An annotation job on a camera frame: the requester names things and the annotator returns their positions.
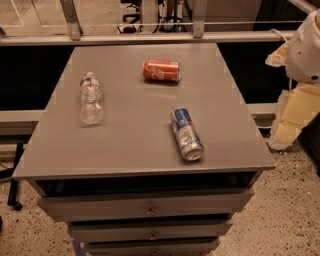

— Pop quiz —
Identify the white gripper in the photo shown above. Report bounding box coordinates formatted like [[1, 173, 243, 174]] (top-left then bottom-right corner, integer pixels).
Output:
[[265, 9, 320, 150]]

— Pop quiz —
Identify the clear plastic water bottle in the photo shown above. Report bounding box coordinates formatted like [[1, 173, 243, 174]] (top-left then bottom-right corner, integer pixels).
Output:
[[80, 72, 104, 125]]

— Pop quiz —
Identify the blue silver energy drink can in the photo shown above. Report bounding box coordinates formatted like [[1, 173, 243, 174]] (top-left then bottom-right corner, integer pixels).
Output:
[[170, 108, 204, 162]]

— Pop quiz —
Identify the orange soda can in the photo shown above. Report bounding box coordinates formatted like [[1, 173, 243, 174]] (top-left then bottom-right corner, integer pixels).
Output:
[[143, 59, 181, 82]]

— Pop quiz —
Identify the grey drawer cabinet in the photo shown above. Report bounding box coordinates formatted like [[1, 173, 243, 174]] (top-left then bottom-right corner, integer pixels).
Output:
[[12, 42, 277, 256]]

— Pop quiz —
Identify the middle grey drawer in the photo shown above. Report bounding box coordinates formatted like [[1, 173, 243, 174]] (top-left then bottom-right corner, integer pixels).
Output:
[[68, 219, 232, 242]]

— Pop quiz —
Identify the grey drawer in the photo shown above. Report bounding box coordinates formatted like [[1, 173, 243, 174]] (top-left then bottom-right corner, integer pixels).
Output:
[[68, 219, 232, 242], [88, 237, 219, 256], [38, 188, 254, 222]]

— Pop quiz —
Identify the grey metal railing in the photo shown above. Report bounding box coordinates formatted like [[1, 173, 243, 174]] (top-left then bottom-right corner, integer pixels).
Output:
[[0, 0, 319, 46]]

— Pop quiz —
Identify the bottom grey drawer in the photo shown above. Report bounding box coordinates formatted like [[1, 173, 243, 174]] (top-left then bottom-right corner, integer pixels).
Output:
[[88, 237, 219, 256]]

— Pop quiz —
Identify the top grey drawer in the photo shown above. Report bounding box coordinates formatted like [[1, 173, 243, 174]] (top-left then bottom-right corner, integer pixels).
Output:
[[38, 188, 254, 222]]

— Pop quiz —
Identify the black stand leg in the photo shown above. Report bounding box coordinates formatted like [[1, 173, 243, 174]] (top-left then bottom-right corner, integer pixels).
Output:
[[7, 142, 25, 212]]

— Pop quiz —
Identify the white cable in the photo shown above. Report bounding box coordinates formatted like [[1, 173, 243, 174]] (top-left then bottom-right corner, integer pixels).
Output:
[[269, 28, 288, 43]]

